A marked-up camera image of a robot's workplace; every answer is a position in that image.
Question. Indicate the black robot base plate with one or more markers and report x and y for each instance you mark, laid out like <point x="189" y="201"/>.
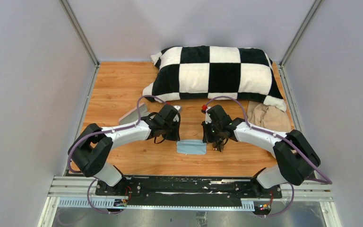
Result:
<point x="168" y="191"/>

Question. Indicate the beige crumpled cloth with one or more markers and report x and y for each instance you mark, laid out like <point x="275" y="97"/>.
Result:
<point x="268" y="117"/>

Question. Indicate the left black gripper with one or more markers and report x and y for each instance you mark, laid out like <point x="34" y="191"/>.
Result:
<point x="176" y="135"/>

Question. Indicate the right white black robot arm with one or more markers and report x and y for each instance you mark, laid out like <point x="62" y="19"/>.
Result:
<point x="296" y="159"/>

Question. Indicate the pink glasses case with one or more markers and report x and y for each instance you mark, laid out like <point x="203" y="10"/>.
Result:
<point x="132" y="115"/>

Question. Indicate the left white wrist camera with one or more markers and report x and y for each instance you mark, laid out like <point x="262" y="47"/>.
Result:
<point x="172" y="113"/>

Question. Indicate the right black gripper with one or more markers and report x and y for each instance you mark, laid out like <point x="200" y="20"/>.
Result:
<point x="207" y="138"/>

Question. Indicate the dark aviator sunglasses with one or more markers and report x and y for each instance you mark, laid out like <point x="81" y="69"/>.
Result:
<point x="219" y="145"/>

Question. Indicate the blue lens cloth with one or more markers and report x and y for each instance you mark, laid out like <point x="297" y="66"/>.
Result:
<point x="191" y="147"/>

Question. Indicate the slotted aluminium rail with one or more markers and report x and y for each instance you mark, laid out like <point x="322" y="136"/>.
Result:
<point x="77" y="191"/>

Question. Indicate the black white checkered pillow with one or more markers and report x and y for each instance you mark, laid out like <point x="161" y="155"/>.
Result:
<point x="211" y="71"/>

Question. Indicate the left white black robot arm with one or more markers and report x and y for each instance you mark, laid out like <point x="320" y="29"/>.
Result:
<point x="91" y="149"/>

